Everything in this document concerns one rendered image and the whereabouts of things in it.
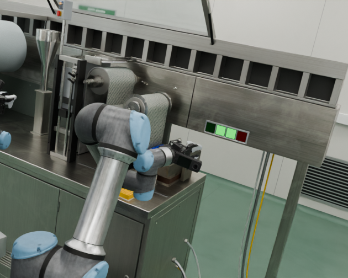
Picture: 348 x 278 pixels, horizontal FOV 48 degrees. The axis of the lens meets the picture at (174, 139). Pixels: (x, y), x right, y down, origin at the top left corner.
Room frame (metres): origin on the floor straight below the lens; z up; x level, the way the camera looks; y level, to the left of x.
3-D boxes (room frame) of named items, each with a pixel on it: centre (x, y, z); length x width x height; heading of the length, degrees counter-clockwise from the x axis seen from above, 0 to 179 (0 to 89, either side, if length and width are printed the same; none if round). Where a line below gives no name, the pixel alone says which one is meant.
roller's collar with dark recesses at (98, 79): (1.99, 0.46, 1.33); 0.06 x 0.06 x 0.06; 66
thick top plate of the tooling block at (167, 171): (1.98, -0.01, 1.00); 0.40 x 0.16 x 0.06; 156
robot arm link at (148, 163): (1.36, 0.08, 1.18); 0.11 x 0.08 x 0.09; 143
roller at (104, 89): (2.13, 0.39, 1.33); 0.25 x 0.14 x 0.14; 156
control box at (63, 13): (2.17, 0.71, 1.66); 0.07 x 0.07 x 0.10; 41
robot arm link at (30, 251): (0.94, 0.32, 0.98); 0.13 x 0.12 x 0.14; 75
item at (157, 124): (1.99, 0.11, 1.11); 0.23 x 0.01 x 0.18; 156
